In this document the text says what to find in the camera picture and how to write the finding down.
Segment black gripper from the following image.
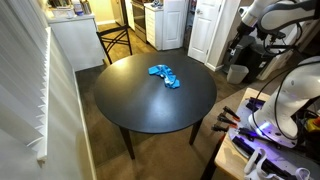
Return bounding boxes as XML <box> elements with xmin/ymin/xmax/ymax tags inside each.
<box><xmin>229</xmin><ymin>21</ymin><xmax>257</xmax><ymax>52</ymax></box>

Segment blue striped towel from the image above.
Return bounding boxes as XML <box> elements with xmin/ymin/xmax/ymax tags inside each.
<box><xmin>148</xmin><ymin>64</ymin><xmax>181</xmax><ymax>89</ymax></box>

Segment white trash bin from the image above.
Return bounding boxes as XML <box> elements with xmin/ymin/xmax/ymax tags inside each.
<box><xmin>226</xmin><ymin>64</ymin><xmax>250</xmax><ymax>85</ymax></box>

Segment white panel door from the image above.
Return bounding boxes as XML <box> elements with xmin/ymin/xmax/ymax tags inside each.
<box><xmin>187</xmin><ymin>0</ymin><xmax>225</xmax><ymax>64</ymax></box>

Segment black clamp with orange tip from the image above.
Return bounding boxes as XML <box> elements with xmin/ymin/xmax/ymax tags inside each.
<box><xmin>222</xmin><ymin>105</ymin><xmax>241</xmax><ymax>123</ymax></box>
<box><xmin>211</xmin><ymin>123</ymin><xmax>231</xmax><ymax>134</ymax></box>
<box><xmin>217</xmin><ymin>113</ymin><xmax>239</xmax><ymax>130</ymax></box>

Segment white drawer cabinet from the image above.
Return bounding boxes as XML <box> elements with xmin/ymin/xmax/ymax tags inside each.
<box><xmin>144</xmin><ymin>3</ymin><xmax>165</xmax><ymax>51</ymax></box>

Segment stainless steel oven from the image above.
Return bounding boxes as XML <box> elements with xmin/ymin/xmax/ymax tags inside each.
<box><xmin>131</xmin><ymin>0</ymin><xmax>148</xmax><ymax>43</ymax></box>

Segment round black wooden table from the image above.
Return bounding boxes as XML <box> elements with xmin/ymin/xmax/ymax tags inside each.
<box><xmin>93</xmin><ymin>52</ymin><xmax>218</xmax><ymax>160</ymax></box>

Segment yellow red emergency stop button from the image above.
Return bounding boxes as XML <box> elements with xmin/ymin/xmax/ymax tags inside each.
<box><xmin>305</xmin><ymin>116</ymin><xmax>320</xmax><ymax>135</ymax></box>

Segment light wooden robot stand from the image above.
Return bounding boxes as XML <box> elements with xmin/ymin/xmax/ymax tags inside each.
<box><xmin>214</xmin><ymin>87</ymin><xmax>320</xmax><ymax>180</ymax></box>

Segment white VR controller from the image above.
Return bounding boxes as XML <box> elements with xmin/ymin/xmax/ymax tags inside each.
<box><xmin>244</xmin><ymin>147</ymin><xmax>313</xmax><ymax>180</ymax></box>

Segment shiny metal can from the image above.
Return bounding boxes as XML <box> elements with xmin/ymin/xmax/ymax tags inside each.
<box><xmin>81</xmin><ymin>0</ymin><xmax>93</xmax><ymax>15</ymax></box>

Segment white kitchen counter cabinet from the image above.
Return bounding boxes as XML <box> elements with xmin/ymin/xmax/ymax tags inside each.
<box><xmin>46</xmin><ymin>13</ymin><xmax>106</xmax><ymax>72</ymax></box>

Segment blue lidded plastic container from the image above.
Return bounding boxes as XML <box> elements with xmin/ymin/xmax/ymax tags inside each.
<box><xmin>72</xmin><ymin>0</ymin><xmax>85</xmax><ymax>17</ymax></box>

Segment white box on counter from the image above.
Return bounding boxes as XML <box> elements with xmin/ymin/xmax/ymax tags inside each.
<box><xmin>51</xmin><ymin>6</ymin><xmax>76</xmax><ymax>20</ymax></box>

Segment white window blinds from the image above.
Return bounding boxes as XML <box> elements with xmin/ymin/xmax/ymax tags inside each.
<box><xmin>0</xmin><ymin>0</ymin><xmax>52</xmax><ymax>165</ymax></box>

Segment black camera on tripod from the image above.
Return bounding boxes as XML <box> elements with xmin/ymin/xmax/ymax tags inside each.
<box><xmin>265</xmin><ymin>30</ymin><xmax>287</xmax><ymax>42</ymax></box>

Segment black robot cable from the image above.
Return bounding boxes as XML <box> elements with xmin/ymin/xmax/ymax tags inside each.
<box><xmin>251</xmin><ymin>19</ymin><xmax>320</xmax><ymax>142</ymax></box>

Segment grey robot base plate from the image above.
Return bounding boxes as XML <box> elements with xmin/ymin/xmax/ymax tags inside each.
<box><xmin>228</xmin><ymin>98</ymin><xmax>320</xmax><ymax>180</ymax></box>

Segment black aluminium rail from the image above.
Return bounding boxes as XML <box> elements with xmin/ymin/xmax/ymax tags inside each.
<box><xmin>231</xmin><ymin>135</ymin><xmax>292</xmax><ymax>180</ymax></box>

